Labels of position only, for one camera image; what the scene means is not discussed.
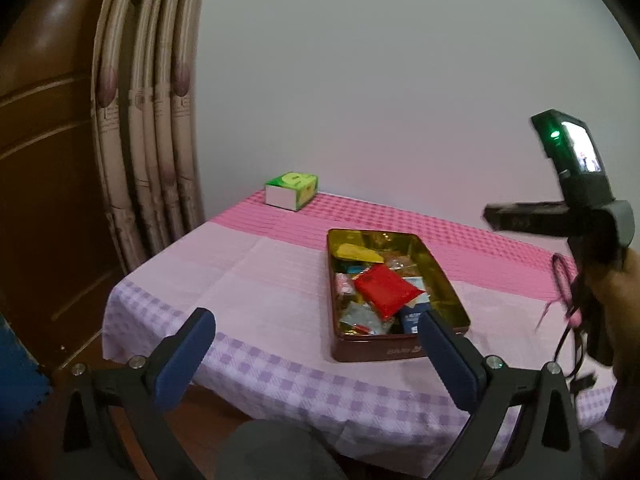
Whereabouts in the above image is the red tin box gold inside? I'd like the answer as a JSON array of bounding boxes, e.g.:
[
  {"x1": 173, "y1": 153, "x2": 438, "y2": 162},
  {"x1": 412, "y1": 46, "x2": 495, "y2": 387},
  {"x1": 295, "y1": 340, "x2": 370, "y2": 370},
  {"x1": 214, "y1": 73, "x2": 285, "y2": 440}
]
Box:
[{"x1": 326, "y1": 228, "x2": 472, "y2": 363}]

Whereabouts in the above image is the blue and white snack bag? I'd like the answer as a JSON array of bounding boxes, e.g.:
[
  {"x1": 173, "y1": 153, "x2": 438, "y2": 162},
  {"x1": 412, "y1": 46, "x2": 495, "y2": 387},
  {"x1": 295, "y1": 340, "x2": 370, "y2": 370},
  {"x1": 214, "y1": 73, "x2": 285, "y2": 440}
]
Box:
[{"x1": 397, "y1": 276, "x2": 435, "y2": 336}]

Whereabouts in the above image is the beige patterned curtain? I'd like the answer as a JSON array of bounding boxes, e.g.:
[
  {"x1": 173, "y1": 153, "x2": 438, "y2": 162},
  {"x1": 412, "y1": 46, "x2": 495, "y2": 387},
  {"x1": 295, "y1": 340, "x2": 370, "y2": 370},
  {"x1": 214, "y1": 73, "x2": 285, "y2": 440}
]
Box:
[{"x1": 90, "y1": 0, "x2": 211, "y2": 273}]

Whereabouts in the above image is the clear snack packet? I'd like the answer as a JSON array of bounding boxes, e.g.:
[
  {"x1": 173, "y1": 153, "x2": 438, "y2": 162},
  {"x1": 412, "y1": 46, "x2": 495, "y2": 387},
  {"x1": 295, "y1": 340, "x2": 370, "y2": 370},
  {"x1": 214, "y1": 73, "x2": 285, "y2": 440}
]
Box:
[{"x1": 340, "y1": 301, "x2": 396, "y2": 336}]

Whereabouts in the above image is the brown wooden door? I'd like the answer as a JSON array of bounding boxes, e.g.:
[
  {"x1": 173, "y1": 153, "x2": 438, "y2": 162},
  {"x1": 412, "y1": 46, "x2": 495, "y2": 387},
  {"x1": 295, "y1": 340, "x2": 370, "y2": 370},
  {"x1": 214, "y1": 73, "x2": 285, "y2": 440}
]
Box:
[{"x1": 0, "y1": 0, "x2": 131, "y2": 376}]

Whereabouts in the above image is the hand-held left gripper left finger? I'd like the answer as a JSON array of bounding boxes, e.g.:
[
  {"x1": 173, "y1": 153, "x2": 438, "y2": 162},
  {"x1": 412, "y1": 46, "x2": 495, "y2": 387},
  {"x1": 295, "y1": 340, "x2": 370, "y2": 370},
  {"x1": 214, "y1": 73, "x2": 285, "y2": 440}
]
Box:
[{"x1": 52, "y1": 307, "x2": 217, "y2": 480}]

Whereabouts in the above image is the large yellow snack packet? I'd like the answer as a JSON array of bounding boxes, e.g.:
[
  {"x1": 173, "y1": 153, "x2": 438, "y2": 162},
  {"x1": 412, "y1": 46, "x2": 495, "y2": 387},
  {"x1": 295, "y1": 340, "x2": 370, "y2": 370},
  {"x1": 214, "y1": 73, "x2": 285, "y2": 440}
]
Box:
[{"x1": 334, "y1": 242, "x2": 386, "y2": 265}]

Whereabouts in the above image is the green tissue box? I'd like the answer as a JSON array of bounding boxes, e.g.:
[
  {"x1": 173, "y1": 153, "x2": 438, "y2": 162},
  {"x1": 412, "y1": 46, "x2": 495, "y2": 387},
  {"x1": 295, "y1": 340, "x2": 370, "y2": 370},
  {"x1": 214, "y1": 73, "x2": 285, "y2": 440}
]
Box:
[{"x1": 264, "y1": 171, "x2": 319, "y2": 211}]

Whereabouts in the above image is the black cable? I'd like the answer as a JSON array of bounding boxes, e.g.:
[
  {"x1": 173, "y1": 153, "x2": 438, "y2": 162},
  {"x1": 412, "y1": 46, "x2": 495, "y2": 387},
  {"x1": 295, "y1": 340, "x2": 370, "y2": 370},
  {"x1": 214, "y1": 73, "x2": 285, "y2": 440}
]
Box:
[{"x1": 552, "y1": 280, "x2": 598, "y2": 396}]

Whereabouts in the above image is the pink checkered tablecloth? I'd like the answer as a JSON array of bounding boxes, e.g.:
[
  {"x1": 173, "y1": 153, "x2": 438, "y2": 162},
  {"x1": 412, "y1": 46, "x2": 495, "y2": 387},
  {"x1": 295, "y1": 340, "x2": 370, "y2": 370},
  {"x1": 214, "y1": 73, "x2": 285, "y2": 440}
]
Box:
[{"x1": 102, "y1": 190, "x2": 621, "y2": 478}]

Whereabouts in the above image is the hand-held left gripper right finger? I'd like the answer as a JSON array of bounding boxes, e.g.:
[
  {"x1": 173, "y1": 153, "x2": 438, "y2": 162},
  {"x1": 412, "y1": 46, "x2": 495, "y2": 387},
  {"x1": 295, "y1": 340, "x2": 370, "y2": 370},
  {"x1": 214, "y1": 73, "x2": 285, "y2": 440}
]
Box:
[{"x1": 419, "y1": 310, "x2": 583, "y2": 480}]

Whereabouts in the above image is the blue foam mat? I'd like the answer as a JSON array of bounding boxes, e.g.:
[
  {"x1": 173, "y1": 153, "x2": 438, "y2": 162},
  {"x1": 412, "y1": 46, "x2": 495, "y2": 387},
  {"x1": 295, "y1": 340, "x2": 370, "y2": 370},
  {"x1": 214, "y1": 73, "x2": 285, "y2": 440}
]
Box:
[{"x1": 0, "y1": 312, "x2": 51, "y2": 441}]

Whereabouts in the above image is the person's right hand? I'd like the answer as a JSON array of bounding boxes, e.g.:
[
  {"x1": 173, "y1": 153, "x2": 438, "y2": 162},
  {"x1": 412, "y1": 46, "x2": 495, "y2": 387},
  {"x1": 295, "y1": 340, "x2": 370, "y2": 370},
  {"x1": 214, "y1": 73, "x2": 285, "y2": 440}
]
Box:
[{"x1": 589, "y1": 247, "x2": 640, "y2": 387}]

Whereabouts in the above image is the clear peanut packet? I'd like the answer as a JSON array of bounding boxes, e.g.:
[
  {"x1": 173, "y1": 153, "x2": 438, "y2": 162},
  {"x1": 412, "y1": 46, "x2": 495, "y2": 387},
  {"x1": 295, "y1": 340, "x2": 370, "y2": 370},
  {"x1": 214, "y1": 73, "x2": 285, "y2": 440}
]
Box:
[{"x1": 382, "y1": 252, "x2": 418, "y2": 273}]

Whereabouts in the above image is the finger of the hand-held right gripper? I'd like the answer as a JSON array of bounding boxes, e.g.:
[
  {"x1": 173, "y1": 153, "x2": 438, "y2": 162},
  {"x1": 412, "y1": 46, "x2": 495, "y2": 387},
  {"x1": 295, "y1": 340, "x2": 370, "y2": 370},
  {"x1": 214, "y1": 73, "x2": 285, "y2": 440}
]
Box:
[{"x1": 483, "y1": 201, "x2": 573, "y2": 237}]

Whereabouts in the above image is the red snack packet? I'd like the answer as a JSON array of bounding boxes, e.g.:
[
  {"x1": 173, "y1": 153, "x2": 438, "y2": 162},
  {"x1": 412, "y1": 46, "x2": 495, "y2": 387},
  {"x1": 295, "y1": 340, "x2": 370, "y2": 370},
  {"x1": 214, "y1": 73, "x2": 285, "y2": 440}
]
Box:
[{"x1": 354, "y1": 265, "x2": 425, "y2": 320}]

